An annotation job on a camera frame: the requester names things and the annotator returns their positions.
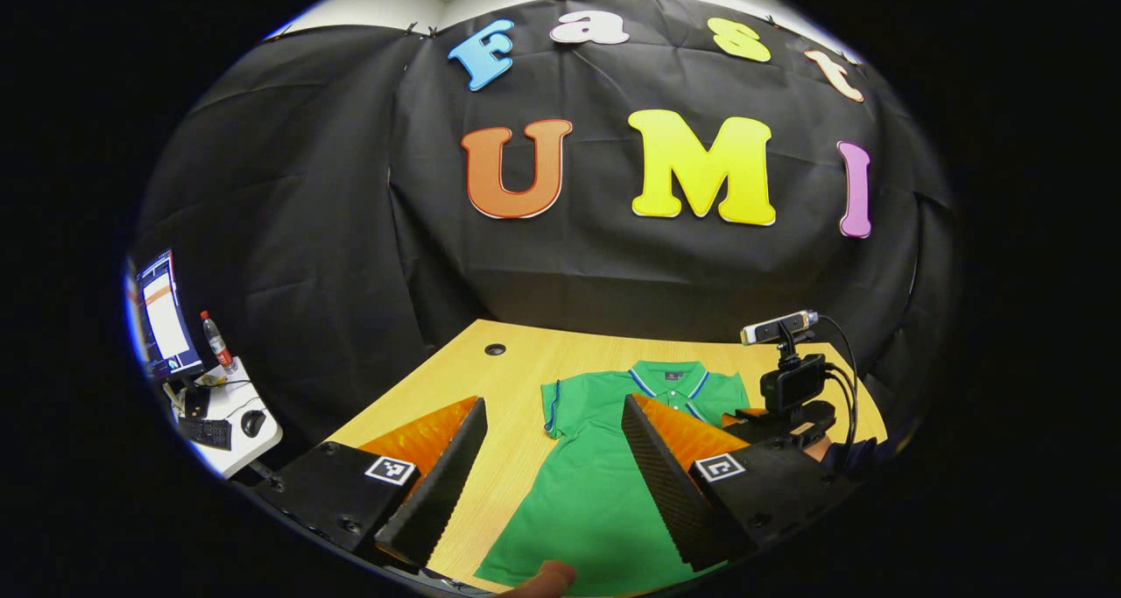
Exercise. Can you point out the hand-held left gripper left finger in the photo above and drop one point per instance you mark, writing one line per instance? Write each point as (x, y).
(442, 493)

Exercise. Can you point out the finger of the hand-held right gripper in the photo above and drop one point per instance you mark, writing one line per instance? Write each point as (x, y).
(740, 419)

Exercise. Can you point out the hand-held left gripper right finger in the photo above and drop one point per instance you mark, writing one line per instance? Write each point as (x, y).
(666, 493)

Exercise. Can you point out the green polo T-shirt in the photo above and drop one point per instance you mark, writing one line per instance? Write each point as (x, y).
(587, 493)

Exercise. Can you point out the white side desk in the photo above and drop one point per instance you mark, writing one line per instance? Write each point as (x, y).
(250, 451)

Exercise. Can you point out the black computer mouse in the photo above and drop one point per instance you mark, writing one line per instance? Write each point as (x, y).
(253, 423)

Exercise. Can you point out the black keyboard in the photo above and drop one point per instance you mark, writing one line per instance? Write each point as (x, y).
(206, 433)

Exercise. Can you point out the small black box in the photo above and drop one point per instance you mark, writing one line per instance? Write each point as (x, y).
(197, 402)

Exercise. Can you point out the plastic drink bottle red label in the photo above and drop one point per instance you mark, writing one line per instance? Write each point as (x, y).
(217, 346)

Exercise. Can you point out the black backdrop cloth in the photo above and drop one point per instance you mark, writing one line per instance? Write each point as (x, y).
(350, 230)

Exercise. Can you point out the computer monitor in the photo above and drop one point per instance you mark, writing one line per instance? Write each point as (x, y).
(166, 313)

